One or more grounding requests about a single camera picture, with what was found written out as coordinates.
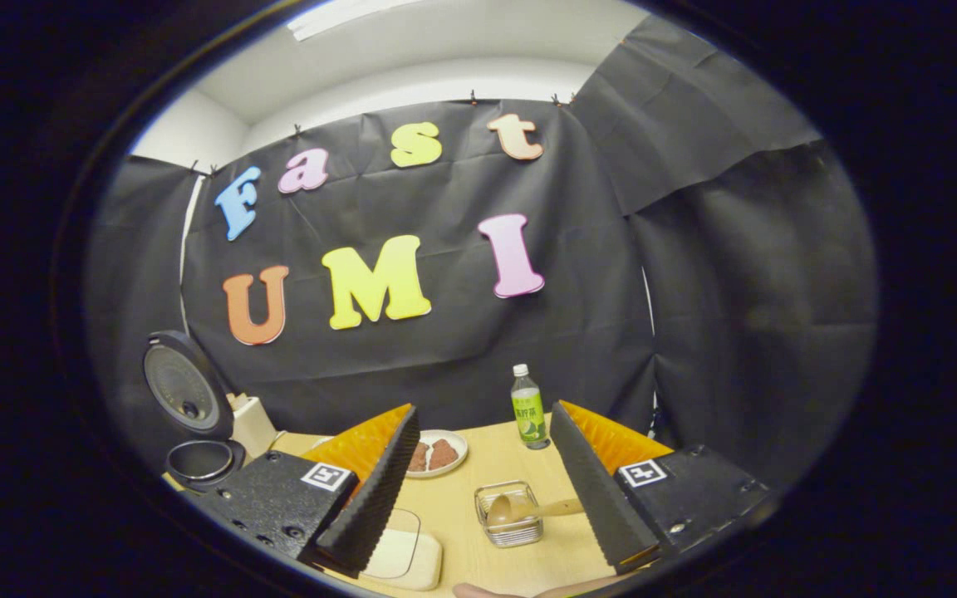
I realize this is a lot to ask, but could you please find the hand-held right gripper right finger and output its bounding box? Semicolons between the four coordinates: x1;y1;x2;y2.
549;401;774;576

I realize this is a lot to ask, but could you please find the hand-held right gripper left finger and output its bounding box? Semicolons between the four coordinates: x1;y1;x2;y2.
196;404;421;580

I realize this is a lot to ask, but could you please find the wooden spoon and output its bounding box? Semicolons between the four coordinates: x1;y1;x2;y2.
487;494;586;528

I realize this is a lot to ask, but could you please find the black and steel rice cooker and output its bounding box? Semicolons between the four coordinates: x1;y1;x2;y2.
143;331;247;495

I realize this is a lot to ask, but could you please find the white plate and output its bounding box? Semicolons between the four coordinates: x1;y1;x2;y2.
406;429;469;479

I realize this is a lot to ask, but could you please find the green tea bottle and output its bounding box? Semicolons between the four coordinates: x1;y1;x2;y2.
511;364;551;450

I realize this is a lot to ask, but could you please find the black backdrop cloth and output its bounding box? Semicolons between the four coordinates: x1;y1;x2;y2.
84;12;880;491

